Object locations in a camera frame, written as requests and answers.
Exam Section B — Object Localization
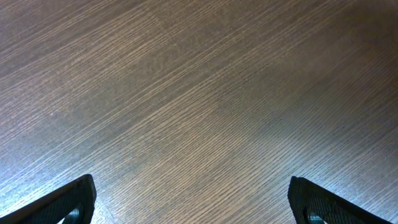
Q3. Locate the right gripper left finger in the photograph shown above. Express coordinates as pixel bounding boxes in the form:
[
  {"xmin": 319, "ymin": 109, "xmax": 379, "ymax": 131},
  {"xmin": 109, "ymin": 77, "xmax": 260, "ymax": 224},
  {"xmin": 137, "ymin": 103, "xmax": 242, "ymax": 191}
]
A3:
[{"xmin": 1, "ymin": 174, "xmax": 96, "ymax": 224}]

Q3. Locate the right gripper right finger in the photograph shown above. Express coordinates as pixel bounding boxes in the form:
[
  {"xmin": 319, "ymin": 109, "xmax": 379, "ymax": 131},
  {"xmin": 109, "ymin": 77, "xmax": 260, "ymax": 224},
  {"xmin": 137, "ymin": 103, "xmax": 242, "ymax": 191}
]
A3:
[{"xmin": 287, "ymin": 176, "xmax": 391, "ymax": 224}]

